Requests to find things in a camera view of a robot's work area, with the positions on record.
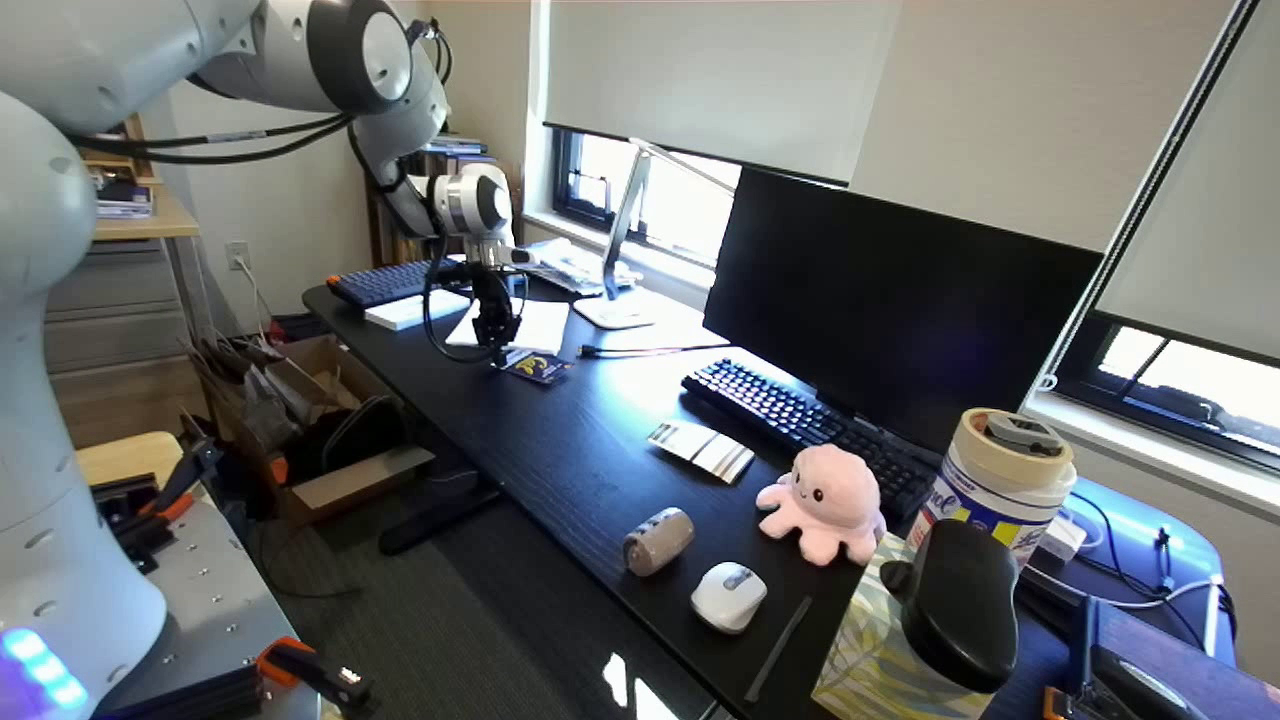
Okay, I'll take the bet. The black pen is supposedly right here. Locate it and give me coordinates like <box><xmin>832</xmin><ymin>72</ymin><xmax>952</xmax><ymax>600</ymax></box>
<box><xmin>745</xmin><ymin>595</ymin><xmax>810</xmax><ymax>705</ymax></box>

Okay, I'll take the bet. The black computer monitor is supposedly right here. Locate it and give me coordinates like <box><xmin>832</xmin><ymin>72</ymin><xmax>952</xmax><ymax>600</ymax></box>
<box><xmin>702</xmin><ymin>167</ymin><xmax>1100</xmax><ymax>452</ymax></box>

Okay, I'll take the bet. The dark blue notebook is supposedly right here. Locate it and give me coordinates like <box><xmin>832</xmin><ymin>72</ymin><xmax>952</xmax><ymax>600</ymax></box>
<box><xmin>327</xmin><ymin>259</ymin><xmax>429</xmax><ymax>309</ymax></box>

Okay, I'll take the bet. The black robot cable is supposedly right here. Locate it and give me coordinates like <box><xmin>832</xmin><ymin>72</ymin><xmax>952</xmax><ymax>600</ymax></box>
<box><xmin>65</xmin><ymin>111</ymin><xmax>365</xmax><ymax>171</ymax></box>

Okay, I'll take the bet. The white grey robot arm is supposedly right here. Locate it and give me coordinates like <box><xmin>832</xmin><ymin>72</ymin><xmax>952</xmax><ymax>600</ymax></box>
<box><xmin>0</xmin><ymin>0</ymin><xmax>510</xmax><ymax>720</ymax></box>

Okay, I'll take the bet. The black keyboard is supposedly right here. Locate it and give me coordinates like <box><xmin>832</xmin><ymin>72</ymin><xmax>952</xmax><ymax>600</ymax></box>
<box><xmin>682</xmin><ymin>360</ymin><xmax>937</xmax><ymax>533</ymax></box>

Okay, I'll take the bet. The white book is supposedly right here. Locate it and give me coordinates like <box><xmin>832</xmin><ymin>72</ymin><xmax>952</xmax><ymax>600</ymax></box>
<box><xmin>365</xmin><ymin>286</ymin><xmax>462</xmax><ymax>331</ymax></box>

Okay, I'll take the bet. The stack of magazines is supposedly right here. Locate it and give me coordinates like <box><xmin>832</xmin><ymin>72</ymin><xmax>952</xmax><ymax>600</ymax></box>
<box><xmin>514</xmin><ymin>235</ymin><xmax>608</xmax><ymax>296</ymax></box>

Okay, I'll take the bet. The pink octopus plush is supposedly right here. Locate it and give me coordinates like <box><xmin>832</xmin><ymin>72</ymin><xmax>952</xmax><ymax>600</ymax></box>
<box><xmin>755</xmin><ymin>445</ymin><xmax>883</xmax><ymax>569</ymax></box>

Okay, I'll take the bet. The white computer mouse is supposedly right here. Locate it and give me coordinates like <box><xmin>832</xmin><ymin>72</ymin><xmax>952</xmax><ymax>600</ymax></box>
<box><xmin>691</xmin><ymin>558</ymin><xmax>769</xmax><ymax>634</ymax></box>

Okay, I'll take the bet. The tissue box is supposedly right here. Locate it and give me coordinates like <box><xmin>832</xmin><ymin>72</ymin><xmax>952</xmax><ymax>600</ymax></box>
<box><xmin>810</xmin><ymin>537</ymin><xmax>990</xmax><ymax>720</ymax></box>

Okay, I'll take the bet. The white desk lamp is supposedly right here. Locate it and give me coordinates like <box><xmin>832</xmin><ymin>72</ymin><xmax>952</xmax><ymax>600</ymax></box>
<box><xmin>577</xmin><ymin>136</ymin><xmax>655</xmax><ymax>331</ymax></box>

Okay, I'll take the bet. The white paper stack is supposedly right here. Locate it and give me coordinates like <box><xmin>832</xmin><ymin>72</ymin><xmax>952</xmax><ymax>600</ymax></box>
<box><xmin>440</xmin><ymin>300</ymin><xmax>570</xmax><ymax>355</ymax></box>

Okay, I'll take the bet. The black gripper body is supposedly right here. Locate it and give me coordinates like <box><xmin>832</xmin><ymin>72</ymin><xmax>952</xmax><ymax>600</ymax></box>
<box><xmin>462</xmin><ymin>262</ymin><xmax>519</xmax><ymax>348</ymax></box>

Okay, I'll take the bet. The cardboard box with tools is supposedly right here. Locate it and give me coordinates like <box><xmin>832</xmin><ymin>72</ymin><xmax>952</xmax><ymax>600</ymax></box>
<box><xmin>191</xmin><ymin>337</ymin><xmax>431</xmax><ymax>522</ymax></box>

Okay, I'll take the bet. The wipes canister with yellow lid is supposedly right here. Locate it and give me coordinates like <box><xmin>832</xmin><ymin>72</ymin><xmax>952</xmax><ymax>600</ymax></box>
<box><xmin>908</xmin><ymin>406</ymin><xmax>1074</xmax><ymax>563</ymax></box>

